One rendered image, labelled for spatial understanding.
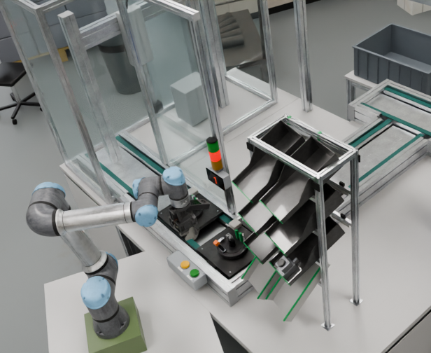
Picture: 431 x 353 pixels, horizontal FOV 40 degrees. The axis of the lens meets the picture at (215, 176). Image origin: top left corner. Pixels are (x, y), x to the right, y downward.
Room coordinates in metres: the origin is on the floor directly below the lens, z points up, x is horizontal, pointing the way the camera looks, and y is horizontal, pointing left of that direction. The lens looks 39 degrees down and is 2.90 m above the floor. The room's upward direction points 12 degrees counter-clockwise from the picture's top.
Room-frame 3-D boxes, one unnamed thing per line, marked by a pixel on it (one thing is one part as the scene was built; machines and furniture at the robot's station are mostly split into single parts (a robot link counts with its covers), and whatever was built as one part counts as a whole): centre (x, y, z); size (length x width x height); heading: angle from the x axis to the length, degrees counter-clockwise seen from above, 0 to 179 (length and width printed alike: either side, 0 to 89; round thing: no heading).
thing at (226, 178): (2.06, -0.02, 1.29); 0.12 x 0.05 x 0.25; 31
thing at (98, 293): (1.58, 0.55, 1.13); 0.13 x 0.12 x 0.14; 175
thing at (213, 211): (2.13, 0.16, 0.96); 0.24 x 0.24 x 0.02; 31
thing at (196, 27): (2.08, -0.04, 1.46); 0.03 x 0.03 x 1.00; 31
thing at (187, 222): (1.67, 0.16, 1.37); 0.09 x 0.08 x 0.12; 121
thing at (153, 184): (1.67, 0.25, 1.53); 0.11 x 0.11 x 0.08; 85
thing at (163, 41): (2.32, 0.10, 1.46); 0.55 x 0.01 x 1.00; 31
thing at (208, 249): (1.83, -0.01, 1.01); 0.24 x 0.24 x 0.13; 31
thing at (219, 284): (1.99, 0.26, 0.91); 0.89 x 0.06 x 0.11; 31
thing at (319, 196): (1.59, -0.31, 1.26); 0.36 x 0.21 x 0.80; 31
